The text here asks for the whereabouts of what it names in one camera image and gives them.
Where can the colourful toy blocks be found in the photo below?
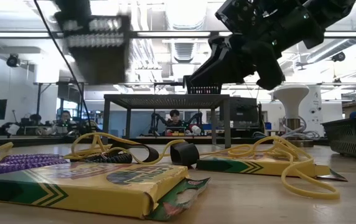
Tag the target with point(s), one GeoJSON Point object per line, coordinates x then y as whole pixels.
{"type": "Point", "coordinates": [175, 133]}

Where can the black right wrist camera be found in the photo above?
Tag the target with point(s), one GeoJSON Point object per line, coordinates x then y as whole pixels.
{"type": "Point", "coordinates": [246, 12]}

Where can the black ceiling camera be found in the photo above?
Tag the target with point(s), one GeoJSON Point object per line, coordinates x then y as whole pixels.
{"type": "Point", "coordinates": [12, 60]}
{"type": "Point", "coordinates": [339, 56]}

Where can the black plastic basket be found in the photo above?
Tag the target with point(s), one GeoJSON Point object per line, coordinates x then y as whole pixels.
{"type": "Point", "coordinates": [103, 65]}
{"type": "Point", "coordinates": [203, 89]}
{"type": "Point", "coordinates": [349, 137]}

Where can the silver ceiling air duct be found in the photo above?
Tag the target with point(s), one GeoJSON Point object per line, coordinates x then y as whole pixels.
{"type": "Point", "coordinates": [185, 14]}

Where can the black wide rubber band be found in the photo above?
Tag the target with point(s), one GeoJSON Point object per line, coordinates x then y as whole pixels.
{"type": "Point", "coordinates": [153, 154]}
{"type": "Point", "coordinates": [184, 154]}

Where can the black background robot arm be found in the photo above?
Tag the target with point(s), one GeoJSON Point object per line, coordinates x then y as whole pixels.
{"type": "Point", "coordinates": [154, 119]}
{"type": "Point", "coordinates": [196, 117]}

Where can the white mushroom desk lamp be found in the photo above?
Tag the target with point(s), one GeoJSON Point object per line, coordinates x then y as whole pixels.
{"type": "Point", "coordinates": [291, 96]}

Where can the yellow green crayon box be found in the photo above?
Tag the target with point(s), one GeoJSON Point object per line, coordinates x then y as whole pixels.
{"type": "Point", "coordinates": [259, 168]}

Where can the grey metal riser shelf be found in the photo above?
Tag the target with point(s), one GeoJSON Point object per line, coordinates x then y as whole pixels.
{"type": "Point", "coordinates": [165, 101]}

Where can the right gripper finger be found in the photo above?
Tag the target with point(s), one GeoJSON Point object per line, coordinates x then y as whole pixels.
{"type": "Point", "coordinates": [217, 46]}
{"type": "Point", "coordinates": [227, 68]}

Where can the white paper sheet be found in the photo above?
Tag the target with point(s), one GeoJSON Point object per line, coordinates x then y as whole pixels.
{"type": "Point", "coordinates": [13, 129]}

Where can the white cup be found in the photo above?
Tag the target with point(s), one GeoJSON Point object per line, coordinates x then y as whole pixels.
{"type": "Point", "coordinates": [196, 129]}

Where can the crayon box with torn flap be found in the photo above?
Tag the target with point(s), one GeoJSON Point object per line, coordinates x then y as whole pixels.
{"type": "Point", "coordinates": [87, 189]}

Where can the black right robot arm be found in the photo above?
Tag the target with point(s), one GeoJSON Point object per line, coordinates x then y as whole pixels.
{"type": "Point", "coordinates": [327, 15]}

